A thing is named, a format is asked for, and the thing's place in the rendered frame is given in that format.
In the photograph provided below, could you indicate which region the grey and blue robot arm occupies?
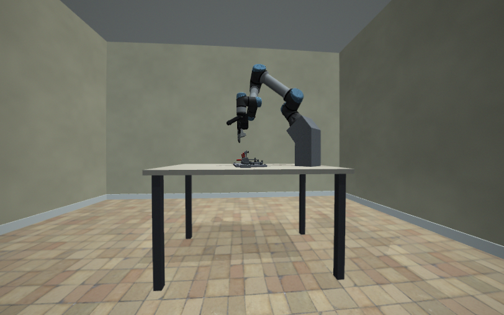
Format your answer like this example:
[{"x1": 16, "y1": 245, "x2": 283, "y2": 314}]
[{"x1": 236, "y1": 64, "x2": 304, "y2": 126}]

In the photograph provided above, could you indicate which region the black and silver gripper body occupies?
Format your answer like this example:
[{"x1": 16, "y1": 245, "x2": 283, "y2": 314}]
[{"x1": 236, "y1": 112, "x2": 248, "y2": 130}]

